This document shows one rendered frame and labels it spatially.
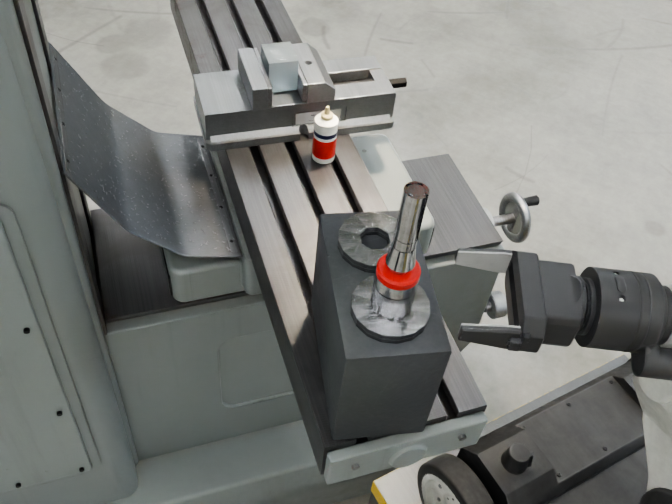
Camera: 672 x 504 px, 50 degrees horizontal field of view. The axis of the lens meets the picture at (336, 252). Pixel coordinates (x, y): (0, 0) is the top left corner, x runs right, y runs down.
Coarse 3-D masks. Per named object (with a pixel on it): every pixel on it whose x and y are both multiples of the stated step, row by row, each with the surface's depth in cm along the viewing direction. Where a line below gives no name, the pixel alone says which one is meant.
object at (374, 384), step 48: (336, 240) 88; (384, 240) 89; (336, 288) 83; (432, 288) 84; (336, 336) 82; (384, 336) 78; (432, 336) 80; (336, 384) 84; (384, 384) 82; (432, 384) 83; (336, 432) 89; (384, 432) 91
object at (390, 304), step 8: (376, 280) 77; (376, 288) 77; (384, 288) 76; (416, 288) 77; (376, 296) 78; (384, 296) 77; (392, 296) 76; (400, 296) 76; (408, 296) 76; (376, 304) 79; (384, 304) 77; (392, 304) 77; (400, 304) 77; (408, 304) 78; (376, 312) 79; (384, 312) 78; (392, 312) 78; (400, 312) 78; (408, 312) 80
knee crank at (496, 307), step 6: (492, 294) 160; (498, 294) 160; (492, 300) 160; (498, 300) 159; (504, 300) 159; (486, 306) 160; (492, 306) 160; (498, 306) 159; (504, 306) 159; (486, 312) 163; (492, 312) 161; (498, 312) 159; (504, 312) 160; (492, 318) 162
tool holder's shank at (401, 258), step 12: (408, 192) 67; (420, 192) 68; (408, 204) 68; (420, 204) 68; (408, 216) 69; (420, 216) 69; (396, 228) 71; (408, 228) 70; (396, 240) 72; (408, 240) 71; (396, 252) 73; (408, 252) 72; (396, 264) 74; (408, 264) 74
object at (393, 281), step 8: (384, 256) 77; (384, 264) 76; (416, 264) 76; (376, 272) 76; (384, 272) 75; (392, 272) 75; (408, 272) 76; (416, 272) 76; (384, 280) 75; (392, 280) 75; (400, 280) 75; (408, 280) 75; (416, 280) 75; (392, 288) 75; (400, 288) 75; (408, 288) 75
